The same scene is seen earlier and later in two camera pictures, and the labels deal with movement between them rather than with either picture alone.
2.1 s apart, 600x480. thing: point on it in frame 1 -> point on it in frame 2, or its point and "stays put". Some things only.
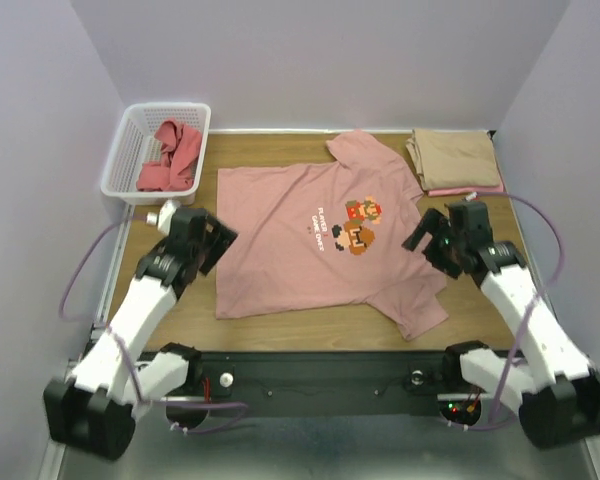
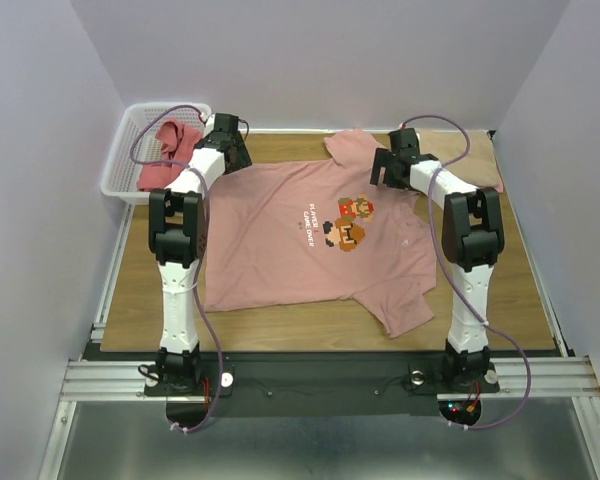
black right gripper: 438,244 -> 383,170
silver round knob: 417,378 stays put
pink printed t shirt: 321,235 stays put
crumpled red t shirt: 175,169 stays put
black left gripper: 223,236 -> 242,158
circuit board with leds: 463,413 stays put
